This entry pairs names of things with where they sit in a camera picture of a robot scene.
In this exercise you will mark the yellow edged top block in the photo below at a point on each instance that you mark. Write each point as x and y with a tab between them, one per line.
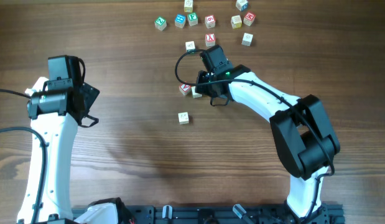
188	5

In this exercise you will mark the red M letter block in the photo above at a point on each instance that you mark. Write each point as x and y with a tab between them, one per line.
249	18

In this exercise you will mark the green J letter block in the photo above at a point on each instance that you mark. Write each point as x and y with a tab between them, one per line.
190	46

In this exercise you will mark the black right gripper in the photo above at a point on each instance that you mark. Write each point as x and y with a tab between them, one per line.
203	86

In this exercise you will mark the blue edged top block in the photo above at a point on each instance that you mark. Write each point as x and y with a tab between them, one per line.
242	5

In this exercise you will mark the plain beige picture block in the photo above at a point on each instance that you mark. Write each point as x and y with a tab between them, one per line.
183	118

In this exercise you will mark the red Y letter block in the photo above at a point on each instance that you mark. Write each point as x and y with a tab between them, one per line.
210	40

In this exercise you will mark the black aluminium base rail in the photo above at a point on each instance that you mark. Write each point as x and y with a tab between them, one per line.
271	213

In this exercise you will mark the green F letter block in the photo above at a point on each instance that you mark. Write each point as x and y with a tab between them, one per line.
192	19

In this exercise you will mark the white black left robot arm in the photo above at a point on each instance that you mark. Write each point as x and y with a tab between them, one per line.
47	193

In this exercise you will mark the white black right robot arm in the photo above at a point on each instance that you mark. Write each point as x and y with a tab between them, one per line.
305	140

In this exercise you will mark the red 9 number block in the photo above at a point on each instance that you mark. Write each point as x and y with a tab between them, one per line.
210	21

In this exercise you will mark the yellow picture block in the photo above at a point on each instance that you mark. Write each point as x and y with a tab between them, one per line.
236	22

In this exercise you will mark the blue letter block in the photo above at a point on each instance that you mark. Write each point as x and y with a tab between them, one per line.
180	21

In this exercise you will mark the green Z letter block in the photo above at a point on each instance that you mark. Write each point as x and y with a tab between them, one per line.
160	23

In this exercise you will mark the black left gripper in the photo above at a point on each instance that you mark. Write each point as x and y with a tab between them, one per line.
90	94

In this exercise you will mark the beige picture block right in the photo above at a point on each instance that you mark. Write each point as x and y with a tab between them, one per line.
247	39

